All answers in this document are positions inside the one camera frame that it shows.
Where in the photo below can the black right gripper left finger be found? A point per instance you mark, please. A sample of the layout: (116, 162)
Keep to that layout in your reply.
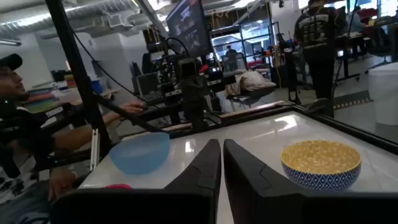
(192, 202)

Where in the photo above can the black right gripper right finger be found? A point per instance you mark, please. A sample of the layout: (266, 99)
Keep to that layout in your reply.
(264, 199)

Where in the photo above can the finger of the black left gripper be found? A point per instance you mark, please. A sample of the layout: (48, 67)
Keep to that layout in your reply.
(202, 105)
(189, 105)

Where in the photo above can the yellow bowl blue patterned outside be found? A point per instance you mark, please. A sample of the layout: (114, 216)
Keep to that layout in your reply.
(320, 161)

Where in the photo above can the translucent blue plastic bowl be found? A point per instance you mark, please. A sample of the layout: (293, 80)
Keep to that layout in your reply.
(140, 154)

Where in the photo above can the pink plastic bowl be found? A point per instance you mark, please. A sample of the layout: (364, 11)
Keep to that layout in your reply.
(118, 186)

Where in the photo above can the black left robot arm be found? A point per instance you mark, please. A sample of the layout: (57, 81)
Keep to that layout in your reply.
(155, 77)

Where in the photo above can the stack of coloured trays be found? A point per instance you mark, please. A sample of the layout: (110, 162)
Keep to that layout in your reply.
(40, 99)

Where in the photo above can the distant person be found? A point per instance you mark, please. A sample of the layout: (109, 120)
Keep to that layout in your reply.
(231, 57)

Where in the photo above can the chair with beige cloth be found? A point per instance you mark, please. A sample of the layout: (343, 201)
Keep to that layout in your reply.
(248, 84)

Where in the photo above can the black keyboard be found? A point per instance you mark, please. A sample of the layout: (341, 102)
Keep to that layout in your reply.
(152, 97)

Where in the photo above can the person's hand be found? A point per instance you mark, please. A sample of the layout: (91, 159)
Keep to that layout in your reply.
(60, 183)
(132, 107)

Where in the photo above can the black computer monitor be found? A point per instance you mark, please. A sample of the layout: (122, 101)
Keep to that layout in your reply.
(189, 28)

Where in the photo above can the standing person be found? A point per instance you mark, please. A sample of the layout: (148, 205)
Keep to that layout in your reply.
(317, 40)

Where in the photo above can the seated person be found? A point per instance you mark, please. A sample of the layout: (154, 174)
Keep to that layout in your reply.
(18, 133)

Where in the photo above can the black aluminium table frame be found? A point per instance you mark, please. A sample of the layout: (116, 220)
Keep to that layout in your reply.
(342, 124)

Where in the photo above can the black rig upright post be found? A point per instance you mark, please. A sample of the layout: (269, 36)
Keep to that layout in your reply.
(77, 77)

